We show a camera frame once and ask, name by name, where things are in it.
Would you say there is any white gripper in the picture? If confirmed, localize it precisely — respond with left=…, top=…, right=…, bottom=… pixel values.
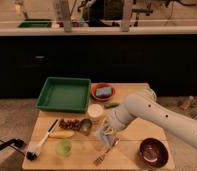
left=103, top=110, right=126, bottom=136

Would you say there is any metal measuring cup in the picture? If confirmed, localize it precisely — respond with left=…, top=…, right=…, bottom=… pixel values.
left=80, top=119, right=92, bottom=135

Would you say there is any dark brown bowl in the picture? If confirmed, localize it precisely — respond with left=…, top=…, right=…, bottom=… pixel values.
left=139, top=138, right=169, bottom=168

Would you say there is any green bin in background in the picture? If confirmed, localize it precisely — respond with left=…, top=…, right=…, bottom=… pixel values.
left=18, top=18, right=52, bottom=28

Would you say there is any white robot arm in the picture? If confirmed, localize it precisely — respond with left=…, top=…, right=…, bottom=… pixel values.
left=105, top=89, right=197, bottom=149

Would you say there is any white dish brush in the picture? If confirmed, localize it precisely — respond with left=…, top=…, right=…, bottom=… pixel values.
left=26, top=119, right=59, bottom=161

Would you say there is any green cucumber piece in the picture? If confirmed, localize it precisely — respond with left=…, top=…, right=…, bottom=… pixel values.
left=104, top=103, right=120, bottom=109

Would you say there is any white plastic cup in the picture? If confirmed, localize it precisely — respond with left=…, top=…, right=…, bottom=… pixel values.
left=87, top=104, right=103, bottom=121

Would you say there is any yellow banana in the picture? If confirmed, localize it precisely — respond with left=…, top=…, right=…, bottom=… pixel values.
left=49, top=130, right=75, bottom=139

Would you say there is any light blue towel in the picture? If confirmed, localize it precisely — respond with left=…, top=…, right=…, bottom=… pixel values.
left=95, top=128, right=116, bottom=147

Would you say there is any green plastic tray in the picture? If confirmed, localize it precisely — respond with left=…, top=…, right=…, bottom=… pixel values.
left=36, top=77, right=91, bottom=113

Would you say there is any blue sponge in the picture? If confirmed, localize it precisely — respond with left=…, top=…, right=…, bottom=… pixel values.
left=96, top=87, right=112, bottom=98

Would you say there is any wooden table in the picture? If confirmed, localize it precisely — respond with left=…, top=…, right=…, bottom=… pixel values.
left=22, top=83, right=175, bottom=171

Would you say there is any orange bowl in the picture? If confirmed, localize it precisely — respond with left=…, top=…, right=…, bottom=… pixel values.
left=91, top=83, right=115, bottom=101

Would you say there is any green plastic cup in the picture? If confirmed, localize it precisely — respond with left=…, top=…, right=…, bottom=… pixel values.
left=56, top=139, right=72, bottom=157

